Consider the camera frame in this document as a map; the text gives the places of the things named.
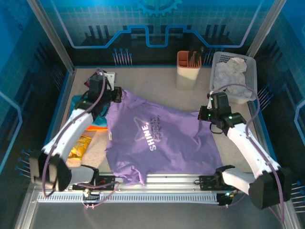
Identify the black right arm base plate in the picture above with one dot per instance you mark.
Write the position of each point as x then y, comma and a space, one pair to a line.
206, 182

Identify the purple printed t-shirt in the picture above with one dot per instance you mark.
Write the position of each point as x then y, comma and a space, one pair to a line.
166, 143

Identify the aluminium mounting rail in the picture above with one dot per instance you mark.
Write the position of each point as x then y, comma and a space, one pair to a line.
171, 180

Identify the yellow orange snack bag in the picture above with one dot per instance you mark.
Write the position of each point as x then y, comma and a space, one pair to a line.
79, 148

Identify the white crumpled t-shirt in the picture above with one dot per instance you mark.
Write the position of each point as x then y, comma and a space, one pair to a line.
233, 76

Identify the white perforated plastic basket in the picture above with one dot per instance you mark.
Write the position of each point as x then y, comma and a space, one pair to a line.
251, 66

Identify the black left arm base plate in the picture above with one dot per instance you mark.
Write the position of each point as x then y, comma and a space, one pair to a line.
107, 182

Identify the teal folded t-shirt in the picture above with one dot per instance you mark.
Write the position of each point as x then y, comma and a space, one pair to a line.
100, 120

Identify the orange folded t-shirt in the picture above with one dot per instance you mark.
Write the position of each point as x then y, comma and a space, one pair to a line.
97, 128

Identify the aluminium frame post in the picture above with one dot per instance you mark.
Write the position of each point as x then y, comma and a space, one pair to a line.
51, 35
267, 28

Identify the cream utensil holder orange insert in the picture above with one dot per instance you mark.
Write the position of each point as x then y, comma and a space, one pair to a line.
186, 76

